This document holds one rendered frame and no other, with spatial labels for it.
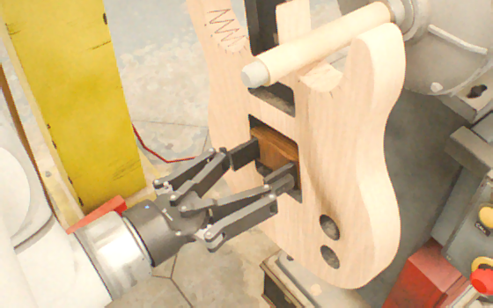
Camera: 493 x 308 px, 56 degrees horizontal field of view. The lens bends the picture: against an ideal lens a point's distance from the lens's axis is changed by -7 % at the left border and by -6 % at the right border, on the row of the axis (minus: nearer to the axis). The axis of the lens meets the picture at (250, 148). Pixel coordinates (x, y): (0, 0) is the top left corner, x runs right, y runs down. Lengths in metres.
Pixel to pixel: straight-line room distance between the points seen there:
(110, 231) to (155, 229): 0.05
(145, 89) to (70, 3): 1.11
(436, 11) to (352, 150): 0.19
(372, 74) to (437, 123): 0.46
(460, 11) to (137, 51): 2.22
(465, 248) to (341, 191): 0.24
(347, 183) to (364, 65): 0.15
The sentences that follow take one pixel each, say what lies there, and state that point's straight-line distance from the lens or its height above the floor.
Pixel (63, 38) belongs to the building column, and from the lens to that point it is 1.42.
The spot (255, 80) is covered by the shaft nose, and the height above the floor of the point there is 1.25.
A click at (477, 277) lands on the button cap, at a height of 0.99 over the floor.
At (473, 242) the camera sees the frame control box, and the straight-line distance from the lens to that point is 0.72.
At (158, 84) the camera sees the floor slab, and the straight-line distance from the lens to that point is 2.43.
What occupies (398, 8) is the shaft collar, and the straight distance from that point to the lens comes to 0.60.
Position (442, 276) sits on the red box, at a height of 0.62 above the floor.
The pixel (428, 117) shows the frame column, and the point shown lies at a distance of 0.90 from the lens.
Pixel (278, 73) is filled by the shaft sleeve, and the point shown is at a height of 1.25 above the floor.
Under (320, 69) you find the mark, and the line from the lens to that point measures 0.54.
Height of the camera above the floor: 1.57
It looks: 49 degrees down
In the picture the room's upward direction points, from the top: straight up
